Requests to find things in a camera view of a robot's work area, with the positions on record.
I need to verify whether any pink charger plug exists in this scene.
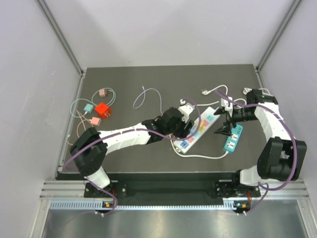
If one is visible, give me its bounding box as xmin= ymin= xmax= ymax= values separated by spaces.
xmin=98 ymin=88 xmax=111 ymax=97

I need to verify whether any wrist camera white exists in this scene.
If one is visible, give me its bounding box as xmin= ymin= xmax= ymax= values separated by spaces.
xmin=178 ymin=99 xmax=195 ymax=123
xmin=219 ymin=97 xmax=233 ymax=112

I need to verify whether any purple cable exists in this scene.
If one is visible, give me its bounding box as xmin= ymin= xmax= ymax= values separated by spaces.
xmin=63 ymin=98 xmax=203 ymax=216
xmin=214 ymin=89 xmax=298 ymax=215

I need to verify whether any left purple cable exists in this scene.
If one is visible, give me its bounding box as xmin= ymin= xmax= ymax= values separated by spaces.
xmin=63 ymin=98 xmax=203 ymax=216

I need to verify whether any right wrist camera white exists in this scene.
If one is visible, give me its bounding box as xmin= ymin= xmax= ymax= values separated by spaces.
xmin=219 ymin=97 xmax=233 ymax=112

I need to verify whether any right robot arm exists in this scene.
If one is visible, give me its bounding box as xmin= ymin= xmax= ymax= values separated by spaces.
xmin=215 ymin=89 xmax=307 ymax=196

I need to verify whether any red cube plug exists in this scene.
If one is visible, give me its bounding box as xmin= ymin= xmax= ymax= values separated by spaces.
xmin=95 ymin=103 xmax=111 ymax=119

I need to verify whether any mint charger plug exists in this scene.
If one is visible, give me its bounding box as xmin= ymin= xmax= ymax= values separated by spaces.
xmin=84 ymin=104 xmax=94 ymax=113

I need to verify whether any mint charging cable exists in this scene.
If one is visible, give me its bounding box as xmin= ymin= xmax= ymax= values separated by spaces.
xmin=70 ymin=88 xmax=117 ymax=118

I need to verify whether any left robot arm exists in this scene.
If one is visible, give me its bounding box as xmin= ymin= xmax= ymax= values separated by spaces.
xmin=69 ymin=104 xmax=195 ymax=197

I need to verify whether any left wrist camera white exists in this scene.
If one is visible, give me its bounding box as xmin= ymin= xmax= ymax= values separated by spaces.
xmin=178 ymin=99 xmax=195 ymax=123

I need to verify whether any salmon charger plug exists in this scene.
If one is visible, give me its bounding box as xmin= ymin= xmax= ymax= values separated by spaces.
xmin=90 ymin=117 xmax=102 ymax=126

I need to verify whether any blue charging cable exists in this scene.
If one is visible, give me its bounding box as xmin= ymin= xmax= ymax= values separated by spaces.
xmin=132 ymin=85 xmax=163 ymax=115

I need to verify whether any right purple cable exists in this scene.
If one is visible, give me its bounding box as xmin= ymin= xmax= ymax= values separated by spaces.
xmin=214 ymin=89 xmax=298 ymax=215

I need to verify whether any grey slotted cable duct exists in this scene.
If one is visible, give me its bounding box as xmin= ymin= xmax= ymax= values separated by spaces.
xmin=50 ymin=200 xmax=249 ymax=211

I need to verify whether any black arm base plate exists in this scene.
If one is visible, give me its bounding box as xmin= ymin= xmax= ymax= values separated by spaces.
xmin=84 ymin=179 xmax=261 ymax=199

